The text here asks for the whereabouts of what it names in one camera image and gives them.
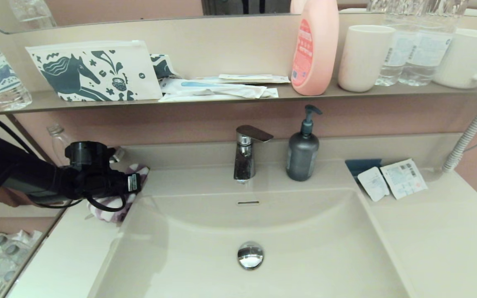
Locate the wrapped toiletry packets on shelf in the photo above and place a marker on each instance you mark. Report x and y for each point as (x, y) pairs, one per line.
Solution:
(222, 89)

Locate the small white sachet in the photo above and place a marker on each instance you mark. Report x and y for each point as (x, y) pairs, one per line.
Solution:
(374, 184)

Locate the clear ribbed water bottle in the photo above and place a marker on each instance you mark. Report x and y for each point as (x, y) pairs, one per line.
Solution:
(430, 54)
(393, 54)

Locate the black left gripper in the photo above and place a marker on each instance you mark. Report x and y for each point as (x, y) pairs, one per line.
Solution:
(93, 174)

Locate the dark grey pump soap bottle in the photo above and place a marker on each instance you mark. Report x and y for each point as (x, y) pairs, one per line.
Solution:
(302, 157)

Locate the grey brown wall shelf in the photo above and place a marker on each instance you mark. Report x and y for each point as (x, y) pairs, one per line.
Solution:
(77, 103)

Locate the slim clear plastic bottle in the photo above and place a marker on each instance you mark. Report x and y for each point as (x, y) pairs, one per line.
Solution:
(58, 142)

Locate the purple white striped towel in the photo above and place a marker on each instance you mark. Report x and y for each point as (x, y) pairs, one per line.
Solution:
(139, 170)

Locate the chrome sink faucet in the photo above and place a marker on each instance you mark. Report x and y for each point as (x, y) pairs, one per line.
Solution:
(244, 161)

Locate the large white barcode sachet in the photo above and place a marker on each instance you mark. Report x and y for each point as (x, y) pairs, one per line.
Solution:
(403, 178)

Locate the pink lotion bottle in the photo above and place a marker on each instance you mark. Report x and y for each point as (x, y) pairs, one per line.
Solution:
(320, 49)

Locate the brown holder bag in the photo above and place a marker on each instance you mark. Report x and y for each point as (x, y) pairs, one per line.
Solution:
(13, 198)

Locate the dark blue sachet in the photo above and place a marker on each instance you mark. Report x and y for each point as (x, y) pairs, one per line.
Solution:
(362, 165)

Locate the thin white blue sachet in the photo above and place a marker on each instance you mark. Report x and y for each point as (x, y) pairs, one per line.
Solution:
(243, 77)

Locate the white ribbed tumbler cup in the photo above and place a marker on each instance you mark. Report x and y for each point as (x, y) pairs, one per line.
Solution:
(364, 58)

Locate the chrome drain stopper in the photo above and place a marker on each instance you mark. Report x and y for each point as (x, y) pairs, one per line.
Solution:
(250, 255)

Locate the wall mirror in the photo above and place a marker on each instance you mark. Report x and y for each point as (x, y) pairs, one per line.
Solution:
(118, 8)

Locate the flat white packet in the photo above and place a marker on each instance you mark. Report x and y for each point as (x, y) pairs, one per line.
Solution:
(189, 98)

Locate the beige wash basin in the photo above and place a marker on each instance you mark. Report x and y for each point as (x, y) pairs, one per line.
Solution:
(304, 248)

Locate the white pouch blue horse print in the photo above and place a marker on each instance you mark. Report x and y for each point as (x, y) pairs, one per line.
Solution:
(71, 74)

